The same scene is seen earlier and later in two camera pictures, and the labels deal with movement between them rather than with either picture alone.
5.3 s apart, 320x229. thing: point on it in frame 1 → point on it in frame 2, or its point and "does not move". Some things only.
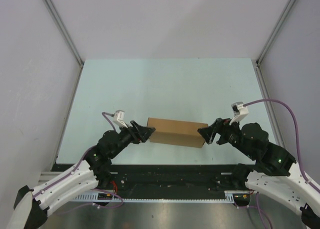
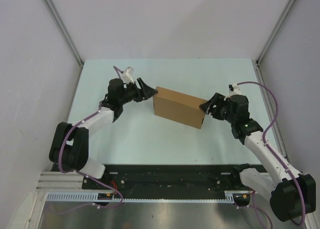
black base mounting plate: (164, 178) does not move
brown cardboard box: (176, 133) → (179, 107)
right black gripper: (220, 126) → (217, 100)
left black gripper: (143, 132) → (146, 91)
